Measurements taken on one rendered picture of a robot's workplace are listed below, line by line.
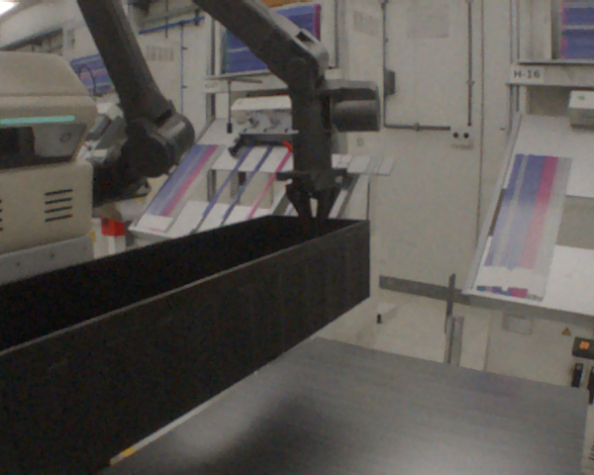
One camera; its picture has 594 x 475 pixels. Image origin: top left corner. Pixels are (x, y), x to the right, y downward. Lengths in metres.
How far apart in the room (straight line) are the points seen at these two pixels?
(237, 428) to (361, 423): 0.15
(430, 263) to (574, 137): 2.08
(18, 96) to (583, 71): 1.57
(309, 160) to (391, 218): 2.97
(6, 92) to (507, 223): 1.28
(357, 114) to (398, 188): 2.93
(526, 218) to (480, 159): 1.90
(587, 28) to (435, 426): 1.40
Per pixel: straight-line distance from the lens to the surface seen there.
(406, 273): 3.72
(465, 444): 0.63
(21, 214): 0.80
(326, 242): 0.62
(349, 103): 0.72
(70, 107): 0.76
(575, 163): 1.68
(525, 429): 0.68
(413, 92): 3.58
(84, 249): 0.84
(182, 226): 2.11
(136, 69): 0.82
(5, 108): 0.71
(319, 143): 0.73
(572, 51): 1.78
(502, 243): 1.49
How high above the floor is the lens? 1.15
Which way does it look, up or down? 12 degrees down
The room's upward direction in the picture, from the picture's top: straight up
